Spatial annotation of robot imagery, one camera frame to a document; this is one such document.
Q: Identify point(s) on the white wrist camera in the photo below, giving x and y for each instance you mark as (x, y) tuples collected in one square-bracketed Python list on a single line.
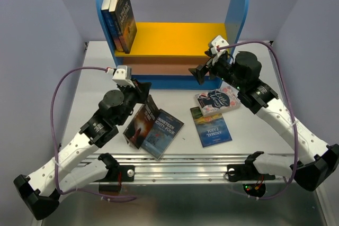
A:
[(214, 52), (121, 75)]

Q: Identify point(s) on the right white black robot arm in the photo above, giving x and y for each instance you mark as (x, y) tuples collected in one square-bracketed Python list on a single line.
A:
[(314, 159)]

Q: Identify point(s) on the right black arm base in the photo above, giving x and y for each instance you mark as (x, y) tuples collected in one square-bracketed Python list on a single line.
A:
[(244, 172)]

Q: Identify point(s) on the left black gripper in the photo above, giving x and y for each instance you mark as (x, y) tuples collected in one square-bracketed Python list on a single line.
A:
[(142, 90)]

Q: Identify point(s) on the Nineteen Eighty-Four book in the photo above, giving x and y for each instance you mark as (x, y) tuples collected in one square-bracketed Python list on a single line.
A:
[(163, 132)]

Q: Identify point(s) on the Little Women book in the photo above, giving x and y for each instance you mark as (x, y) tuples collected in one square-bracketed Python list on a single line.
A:
[(217, 101)]

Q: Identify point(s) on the A Tale of Two Cities book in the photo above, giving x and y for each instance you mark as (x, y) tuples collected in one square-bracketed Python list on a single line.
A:
[(124, 23)]

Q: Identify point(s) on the Jane Eyre book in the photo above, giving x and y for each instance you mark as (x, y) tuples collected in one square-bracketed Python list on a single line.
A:
[(108, 6)]

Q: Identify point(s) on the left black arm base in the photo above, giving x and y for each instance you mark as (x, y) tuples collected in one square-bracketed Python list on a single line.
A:
[(125, 173)]

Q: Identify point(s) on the aluminium mounting rail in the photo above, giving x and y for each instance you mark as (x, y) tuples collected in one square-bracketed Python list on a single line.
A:
[(189, 169)]

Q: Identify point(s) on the Three Days to See book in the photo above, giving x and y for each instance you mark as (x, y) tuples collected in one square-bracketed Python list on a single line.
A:
[(141, 124)]

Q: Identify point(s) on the blue and yellow bookshelf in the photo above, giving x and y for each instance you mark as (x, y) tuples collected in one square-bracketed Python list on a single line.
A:
[(162, 52)]

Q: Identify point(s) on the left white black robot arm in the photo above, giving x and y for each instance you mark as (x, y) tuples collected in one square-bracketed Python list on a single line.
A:
[(41, 190)]

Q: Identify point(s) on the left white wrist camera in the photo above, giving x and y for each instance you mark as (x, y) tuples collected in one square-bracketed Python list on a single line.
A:
[(121, 75)]

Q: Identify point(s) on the Animal Farm book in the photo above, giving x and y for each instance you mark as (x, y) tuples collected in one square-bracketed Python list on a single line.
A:
[(212, 130)]

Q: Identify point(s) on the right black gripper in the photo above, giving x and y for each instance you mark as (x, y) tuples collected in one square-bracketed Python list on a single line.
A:
[(201, 71)]

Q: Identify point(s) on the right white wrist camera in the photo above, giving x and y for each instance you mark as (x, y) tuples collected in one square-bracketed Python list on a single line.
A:
[(214, 52)]

